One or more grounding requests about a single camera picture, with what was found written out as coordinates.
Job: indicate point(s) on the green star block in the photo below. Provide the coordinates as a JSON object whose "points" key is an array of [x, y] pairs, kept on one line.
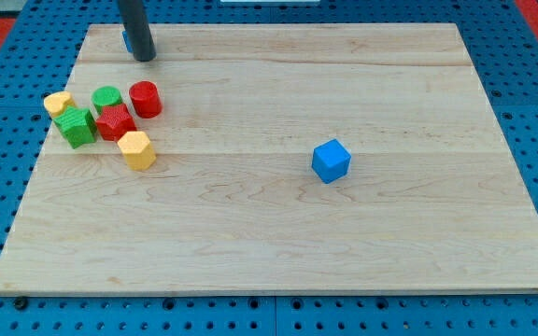
{"points": [[77, 126]]}

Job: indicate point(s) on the light wooden board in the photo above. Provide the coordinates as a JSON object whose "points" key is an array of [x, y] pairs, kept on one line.
{"points": [[432, 203]]}

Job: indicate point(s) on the red cylinder block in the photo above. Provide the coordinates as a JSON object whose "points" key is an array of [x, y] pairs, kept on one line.
{"points": [[145, 99]]}

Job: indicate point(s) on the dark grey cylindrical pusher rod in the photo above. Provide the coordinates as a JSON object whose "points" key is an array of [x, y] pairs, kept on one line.
{"points": [[136, 26]]}

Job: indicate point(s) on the yellow heart block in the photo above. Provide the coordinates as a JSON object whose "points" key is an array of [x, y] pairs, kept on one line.
{"points": [[56, 103]]}

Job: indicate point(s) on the small blue block behind rod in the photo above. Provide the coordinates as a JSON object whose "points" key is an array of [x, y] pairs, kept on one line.
{"points": [[127, 42]]}

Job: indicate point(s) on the green cylinder block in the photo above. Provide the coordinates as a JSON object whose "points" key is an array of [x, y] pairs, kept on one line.
{"points": [[105, 96]]}

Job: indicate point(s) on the red star block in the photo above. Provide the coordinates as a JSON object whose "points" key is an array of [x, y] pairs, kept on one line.
{"points": [[114, 122]]}

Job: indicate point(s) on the yellow hexagon block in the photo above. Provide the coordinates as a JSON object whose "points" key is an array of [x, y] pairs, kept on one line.
{"points": [[137, 150]]}

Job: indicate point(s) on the blue cube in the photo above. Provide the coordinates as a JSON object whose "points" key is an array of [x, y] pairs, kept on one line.
{"points": [[330, 161]]}

